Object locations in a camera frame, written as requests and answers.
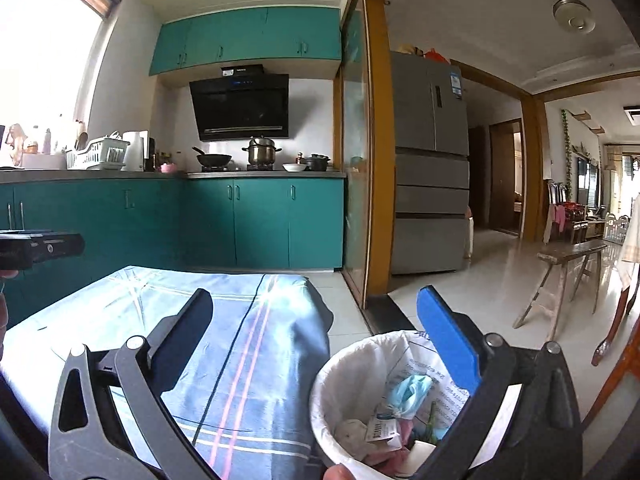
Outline person's left hand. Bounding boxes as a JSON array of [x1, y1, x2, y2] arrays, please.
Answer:
[[0, 270, 18, 359]]

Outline light blue face mask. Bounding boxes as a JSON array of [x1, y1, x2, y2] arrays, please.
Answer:
[[386, 374, 433, 419]]

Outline white bowl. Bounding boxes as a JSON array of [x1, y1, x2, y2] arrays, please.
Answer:
[[282, 162, 308, 172]]

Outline person's right hand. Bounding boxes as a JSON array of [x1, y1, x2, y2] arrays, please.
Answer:
[[323, 464, 355, 480]]

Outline white blue ointment box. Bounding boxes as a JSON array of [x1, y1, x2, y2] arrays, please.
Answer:
[[366, 414, 401, 443]]

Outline white printed trash bag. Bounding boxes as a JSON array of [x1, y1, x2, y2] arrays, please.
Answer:
[[308, 328, 524, 480]]

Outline wooden sliding door frame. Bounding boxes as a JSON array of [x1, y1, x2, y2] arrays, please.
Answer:
[[333, 0, 396, 311]]

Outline teal kitchen cabinets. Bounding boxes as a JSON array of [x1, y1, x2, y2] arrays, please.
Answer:
[[149, 6, 342, 76], [1, 169, 345, 325]]

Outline white electric kettle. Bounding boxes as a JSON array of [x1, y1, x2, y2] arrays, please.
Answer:
[[122, 130, 149, 171]]

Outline black wok pan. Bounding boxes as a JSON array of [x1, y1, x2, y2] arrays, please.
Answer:
[[192, 146, 231, 168]]

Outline teal lower kitchen cabinets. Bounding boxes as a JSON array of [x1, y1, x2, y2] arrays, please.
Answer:
[[1, 169, 345, 325]]

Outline steel stock pot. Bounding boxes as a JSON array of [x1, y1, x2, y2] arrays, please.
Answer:
[[243, 136, 281, 166]]

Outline white dish rack basket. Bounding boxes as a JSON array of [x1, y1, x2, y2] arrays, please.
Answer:
[[65, 136, 129, 171]]

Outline grey multi-door refrigerator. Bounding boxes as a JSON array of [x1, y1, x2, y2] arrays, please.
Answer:
[[390, 52, 470, 275]]

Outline teal upper kitchen cabinets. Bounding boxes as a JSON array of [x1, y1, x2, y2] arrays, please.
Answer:
[[149, 6, 342, 76]]

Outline black range hood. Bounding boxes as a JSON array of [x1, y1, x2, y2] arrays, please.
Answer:
[[189, 72, 290, 142]]

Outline round ceiling lamp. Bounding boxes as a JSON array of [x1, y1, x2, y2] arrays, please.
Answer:
[[552, 0, 596, 35]]

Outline wooden bench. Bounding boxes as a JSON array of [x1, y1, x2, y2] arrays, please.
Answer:
[[512, 240, 608, 341]]

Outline blue striped tablecloth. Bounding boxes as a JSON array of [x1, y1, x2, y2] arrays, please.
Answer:
[[1, 266, 333, 479]]

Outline small black pot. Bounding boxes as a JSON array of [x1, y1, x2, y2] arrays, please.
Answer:
[[305, 154, 330, 172]]

